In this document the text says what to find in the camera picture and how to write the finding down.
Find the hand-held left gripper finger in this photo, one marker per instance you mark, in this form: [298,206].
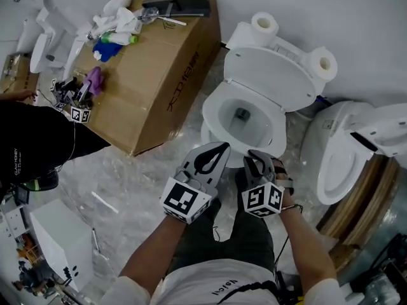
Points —
[190,159]
[224,167]

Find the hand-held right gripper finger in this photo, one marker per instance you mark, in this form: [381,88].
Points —
[251,176]
[269,170]

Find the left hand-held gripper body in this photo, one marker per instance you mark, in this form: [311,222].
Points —
[184,202]

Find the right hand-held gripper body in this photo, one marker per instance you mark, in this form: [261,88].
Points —
[264,200]

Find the white plastic toilet lid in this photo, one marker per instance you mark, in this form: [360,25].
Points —
[270,78]

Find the person's left forearm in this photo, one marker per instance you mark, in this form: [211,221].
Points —
[149,249]

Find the person's right forearm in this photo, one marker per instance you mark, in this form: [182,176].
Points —
[305,243]

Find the white toilet bowl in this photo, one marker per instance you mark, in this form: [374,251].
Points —
[235,159]

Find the white smart toilet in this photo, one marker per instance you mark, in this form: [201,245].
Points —
[337,157]

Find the white toilet paper roll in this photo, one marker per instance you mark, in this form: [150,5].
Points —
[265,27]
[322,63]

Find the person's dark trousers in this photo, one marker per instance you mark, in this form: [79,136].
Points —
[251,240]

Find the large cardboard box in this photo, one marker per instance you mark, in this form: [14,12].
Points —
[152,91]

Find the white floor strip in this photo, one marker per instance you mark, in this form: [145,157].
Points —
[105,202]

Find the person's white shirt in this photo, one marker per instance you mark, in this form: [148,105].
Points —
[206,284]

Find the thin metal rod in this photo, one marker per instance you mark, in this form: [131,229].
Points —
[97,243]

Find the curved wooden platform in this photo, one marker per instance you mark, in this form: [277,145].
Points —
[365,208]

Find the spare hand-held gripper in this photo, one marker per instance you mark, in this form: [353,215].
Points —
[62,95]
[81,114]

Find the purple cloth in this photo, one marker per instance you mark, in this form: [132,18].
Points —
[94,79]

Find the grey metal cylinder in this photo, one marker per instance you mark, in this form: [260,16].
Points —
[388,227]

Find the white box with black dots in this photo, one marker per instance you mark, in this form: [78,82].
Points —
[60,240]

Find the blue cloth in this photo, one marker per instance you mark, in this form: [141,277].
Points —
[106,49]

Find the white toothbrush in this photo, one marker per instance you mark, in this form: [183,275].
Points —
[173,21]

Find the small crumpled tissue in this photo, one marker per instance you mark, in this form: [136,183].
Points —
[97,56]

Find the clear round glass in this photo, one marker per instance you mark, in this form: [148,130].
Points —
[149,14]

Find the black flat tool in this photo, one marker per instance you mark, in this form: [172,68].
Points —
[187,6]

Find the white cloth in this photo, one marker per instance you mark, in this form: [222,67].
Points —
[124,21]

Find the white shelf unit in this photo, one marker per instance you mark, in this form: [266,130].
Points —
[14,221]

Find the white bottle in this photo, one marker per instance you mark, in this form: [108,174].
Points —
[117,3]

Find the small cardboard box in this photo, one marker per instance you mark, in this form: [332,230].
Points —
[19,81]

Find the white ceramic fixture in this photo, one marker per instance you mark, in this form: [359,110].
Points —
[27,37]

